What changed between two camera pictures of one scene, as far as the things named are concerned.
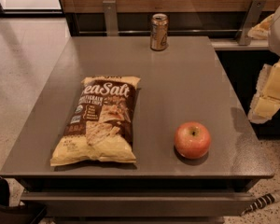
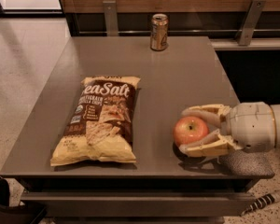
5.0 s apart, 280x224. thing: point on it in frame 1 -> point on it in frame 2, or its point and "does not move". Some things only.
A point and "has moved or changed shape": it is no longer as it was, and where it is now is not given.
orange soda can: x=160 y=32 does not move
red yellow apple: x=192 y=140 has moved or changed shape
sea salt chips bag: x=100 y=126 does not move
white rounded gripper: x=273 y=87 -> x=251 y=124
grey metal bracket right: x=254 y=16 does not move
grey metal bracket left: x=110 y=18 does not move
